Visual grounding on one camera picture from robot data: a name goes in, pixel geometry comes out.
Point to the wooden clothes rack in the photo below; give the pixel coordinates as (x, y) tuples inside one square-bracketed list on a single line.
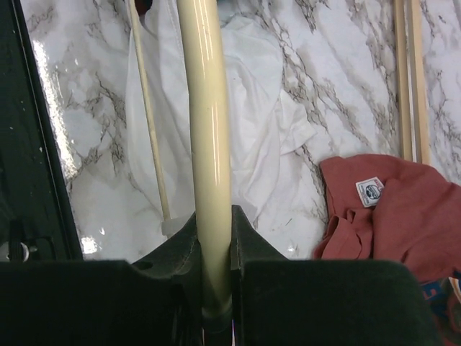
[(412, 106)]

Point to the white tank top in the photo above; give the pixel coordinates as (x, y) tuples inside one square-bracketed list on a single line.
[(266, 124)]

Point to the cream wooden hanger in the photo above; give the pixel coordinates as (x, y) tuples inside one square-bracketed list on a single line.
[(208, 116)]

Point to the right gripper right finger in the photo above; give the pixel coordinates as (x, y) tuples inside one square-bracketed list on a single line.
[(278, 301)]

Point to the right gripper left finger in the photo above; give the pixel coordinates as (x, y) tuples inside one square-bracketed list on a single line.
[(155, 301)]

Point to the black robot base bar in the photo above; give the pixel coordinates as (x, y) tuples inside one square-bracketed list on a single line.
[(33, 192)]

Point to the red graphic tank top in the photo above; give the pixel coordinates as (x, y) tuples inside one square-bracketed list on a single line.
[(385, 208)]

